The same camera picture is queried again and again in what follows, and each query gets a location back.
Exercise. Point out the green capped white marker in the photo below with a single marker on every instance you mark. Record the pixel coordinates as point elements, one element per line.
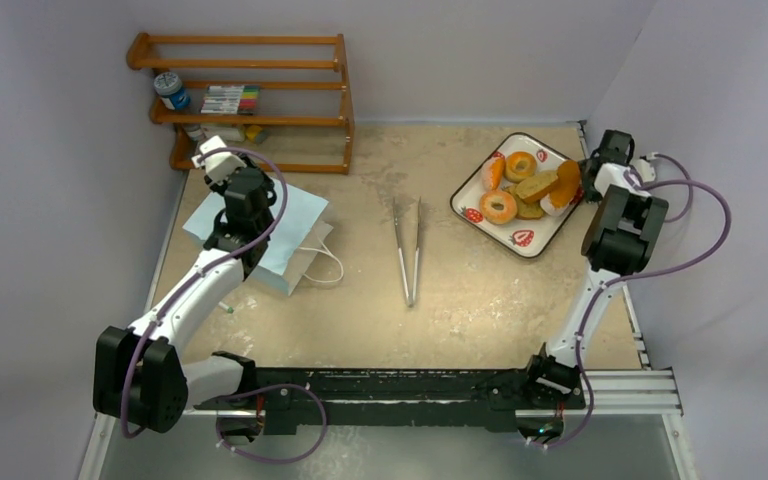
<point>226,308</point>

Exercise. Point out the metal tongs with white handle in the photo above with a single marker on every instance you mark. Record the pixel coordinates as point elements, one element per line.
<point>409,277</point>

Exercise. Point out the light blue paper bag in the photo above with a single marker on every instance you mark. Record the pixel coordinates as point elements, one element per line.
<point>297,240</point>

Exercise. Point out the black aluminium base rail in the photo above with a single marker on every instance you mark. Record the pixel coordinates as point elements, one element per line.
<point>498,400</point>

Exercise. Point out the brown fake bread piece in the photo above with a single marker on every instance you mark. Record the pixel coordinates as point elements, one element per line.
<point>529,210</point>

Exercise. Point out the white orange fake bread slice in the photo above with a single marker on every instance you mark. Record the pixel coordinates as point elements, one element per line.
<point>562,195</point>

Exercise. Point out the blue lidded jar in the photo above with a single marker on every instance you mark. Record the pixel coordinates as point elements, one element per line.
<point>171,90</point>

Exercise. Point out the small yellow block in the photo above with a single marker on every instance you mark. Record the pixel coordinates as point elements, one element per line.
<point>255,134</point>

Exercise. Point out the orange wooden shelf rack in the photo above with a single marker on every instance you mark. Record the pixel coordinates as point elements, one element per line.
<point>143,54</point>

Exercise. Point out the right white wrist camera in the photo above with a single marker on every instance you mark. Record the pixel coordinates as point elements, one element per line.
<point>645,168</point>

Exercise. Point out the white strawberry print tray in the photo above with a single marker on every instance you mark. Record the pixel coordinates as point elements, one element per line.
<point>525,155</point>

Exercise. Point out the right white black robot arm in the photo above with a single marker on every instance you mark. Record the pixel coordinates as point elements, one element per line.
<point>618,243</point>

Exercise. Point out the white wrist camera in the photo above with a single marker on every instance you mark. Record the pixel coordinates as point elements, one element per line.
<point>645,168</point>
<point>217,165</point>

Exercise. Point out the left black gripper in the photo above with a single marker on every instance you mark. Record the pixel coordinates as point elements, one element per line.
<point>220,188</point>

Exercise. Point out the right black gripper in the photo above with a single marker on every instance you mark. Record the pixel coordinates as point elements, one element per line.
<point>592,177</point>

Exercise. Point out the box of coloured markers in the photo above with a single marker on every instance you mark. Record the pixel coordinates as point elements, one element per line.
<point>230,99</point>

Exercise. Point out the small white box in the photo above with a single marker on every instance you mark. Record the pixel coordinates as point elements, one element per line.
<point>228,133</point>

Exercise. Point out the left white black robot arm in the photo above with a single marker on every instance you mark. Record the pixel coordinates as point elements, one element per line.
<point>138,375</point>

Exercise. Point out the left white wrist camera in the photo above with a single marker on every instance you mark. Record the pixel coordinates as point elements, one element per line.
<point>217,165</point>

